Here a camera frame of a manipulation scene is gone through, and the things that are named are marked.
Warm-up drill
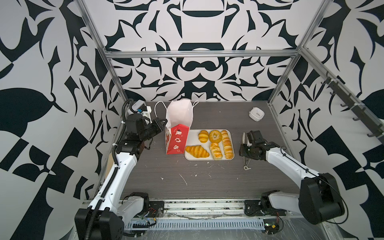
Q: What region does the long striped fake bread loaf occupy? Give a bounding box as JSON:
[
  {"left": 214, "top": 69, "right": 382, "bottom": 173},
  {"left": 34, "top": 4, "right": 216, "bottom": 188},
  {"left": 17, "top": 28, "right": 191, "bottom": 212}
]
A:
[{"left": 221, "top": 130, "right": 234, "bottom": 160}]

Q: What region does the fake bagel bread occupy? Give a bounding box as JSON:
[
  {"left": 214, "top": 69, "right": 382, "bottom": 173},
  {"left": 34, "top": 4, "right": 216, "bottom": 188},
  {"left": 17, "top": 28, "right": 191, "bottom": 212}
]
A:
[{"left": 209, "top": 130, "right": 222, "bottom": 143}]

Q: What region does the fake orange pastry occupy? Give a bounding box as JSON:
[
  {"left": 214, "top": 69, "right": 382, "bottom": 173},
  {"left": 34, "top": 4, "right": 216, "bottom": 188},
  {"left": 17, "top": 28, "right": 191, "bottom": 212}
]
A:
[{"left": 210, "top": 143, "right": 223, "bottom": 160}]

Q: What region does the red white paper bag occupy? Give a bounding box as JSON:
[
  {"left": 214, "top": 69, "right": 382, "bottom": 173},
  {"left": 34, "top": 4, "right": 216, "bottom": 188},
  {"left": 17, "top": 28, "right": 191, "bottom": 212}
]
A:
[{"left": 154, "top": 99, "right": 199, "bottom": 155}]

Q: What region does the fake green-brown bun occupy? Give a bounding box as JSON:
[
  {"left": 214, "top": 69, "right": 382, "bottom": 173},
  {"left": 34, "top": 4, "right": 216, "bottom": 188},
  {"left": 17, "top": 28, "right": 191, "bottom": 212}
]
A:
[{"left": 186, "top": 145, "right": 210, "bottom": 158}]

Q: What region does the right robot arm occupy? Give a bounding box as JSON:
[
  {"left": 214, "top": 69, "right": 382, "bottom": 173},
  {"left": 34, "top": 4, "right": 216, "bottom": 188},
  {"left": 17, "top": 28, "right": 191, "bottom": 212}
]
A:
[{"left": 239, "top": 131, "right": 349, "bottom": 225}]

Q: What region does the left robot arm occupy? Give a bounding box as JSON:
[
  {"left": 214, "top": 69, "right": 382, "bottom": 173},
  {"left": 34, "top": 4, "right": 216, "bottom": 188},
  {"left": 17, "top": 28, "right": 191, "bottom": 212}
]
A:
[{"left": 75, "top": 113, "right": 168, "bottom": 240}]

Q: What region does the white digital clock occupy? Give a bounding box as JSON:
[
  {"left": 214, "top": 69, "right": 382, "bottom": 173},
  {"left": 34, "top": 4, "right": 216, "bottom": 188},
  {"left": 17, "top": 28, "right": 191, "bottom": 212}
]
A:
[{"left": 128, "top": 100, "right": 146, "bottom": 115}]

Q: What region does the white round timer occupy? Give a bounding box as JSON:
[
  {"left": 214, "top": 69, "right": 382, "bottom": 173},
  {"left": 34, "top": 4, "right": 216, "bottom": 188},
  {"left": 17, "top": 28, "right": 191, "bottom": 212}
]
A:
[{"left": 249, "top": 107, "right": 265, "bottom": 122}]

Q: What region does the white plastic tray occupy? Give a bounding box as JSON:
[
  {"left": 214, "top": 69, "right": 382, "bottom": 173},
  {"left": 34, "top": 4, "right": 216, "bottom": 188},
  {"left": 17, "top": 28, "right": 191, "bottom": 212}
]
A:
[{"left": 184, "top": 129, "right": 235, "bottom": 161}]

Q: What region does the small circuit board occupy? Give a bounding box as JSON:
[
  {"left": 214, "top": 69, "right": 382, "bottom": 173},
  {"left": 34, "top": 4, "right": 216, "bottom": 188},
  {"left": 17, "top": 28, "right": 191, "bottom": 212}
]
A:
[{"left": 263, "top": 218, "right": 284, "bottom": 235}]

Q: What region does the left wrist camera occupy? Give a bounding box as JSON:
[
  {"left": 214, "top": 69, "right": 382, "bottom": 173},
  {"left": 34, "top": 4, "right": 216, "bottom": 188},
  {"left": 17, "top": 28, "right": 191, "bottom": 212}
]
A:
[{"left": 137, "top": 104, "right": 152, "bottom": 119}]

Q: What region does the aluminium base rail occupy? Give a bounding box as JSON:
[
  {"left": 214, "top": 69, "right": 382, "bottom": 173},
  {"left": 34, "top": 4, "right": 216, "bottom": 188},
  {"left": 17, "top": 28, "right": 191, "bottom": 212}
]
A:
[{"left": 124, "top": 199, "right": 307, "bottom": 235}]

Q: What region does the black corrugated cable conduit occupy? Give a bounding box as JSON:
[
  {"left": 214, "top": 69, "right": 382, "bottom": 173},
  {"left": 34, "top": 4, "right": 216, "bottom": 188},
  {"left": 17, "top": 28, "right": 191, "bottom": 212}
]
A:
[{"left": 83, "top": 98, "right": 157, "bottom": 240}]

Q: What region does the wall hook rail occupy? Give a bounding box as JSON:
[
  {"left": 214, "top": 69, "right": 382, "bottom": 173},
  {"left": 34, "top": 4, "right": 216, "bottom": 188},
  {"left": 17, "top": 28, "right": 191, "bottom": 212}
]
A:
[{"left": 322, "top": 71, "right": 384, "bottom": 145}]

